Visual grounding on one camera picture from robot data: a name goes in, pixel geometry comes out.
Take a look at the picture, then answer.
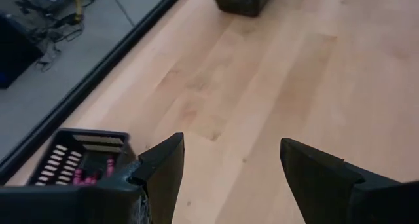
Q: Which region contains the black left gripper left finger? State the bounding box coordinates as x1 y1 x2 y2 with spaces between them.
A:
0 132 185 224

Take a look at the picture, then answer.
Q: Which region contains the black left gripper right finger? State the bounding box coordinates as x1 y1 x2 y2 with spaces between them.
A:
280 138 419 224

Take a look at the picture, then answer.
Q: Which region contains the black slotted plastic basket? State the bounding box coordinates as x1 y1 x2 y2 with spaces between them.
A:
26 128 137 187
206 0 276 18

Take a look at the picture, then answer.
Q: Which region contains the black floor equipment case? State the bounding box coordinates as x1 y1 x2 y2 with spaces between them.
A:
0 14 45 89

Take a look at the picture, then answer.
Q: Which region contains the black aluminium table frame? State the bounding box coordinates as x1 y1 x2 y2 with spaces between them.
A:
0 0 191 185

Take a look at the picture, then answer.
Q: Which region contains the black floor cable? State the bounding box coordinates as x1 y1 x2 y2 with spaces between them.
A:
14 0 99 73

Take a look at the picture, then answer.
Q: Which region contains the yellow floor cable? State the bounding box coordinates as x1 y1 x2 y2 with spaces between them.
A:
72 0 84 24

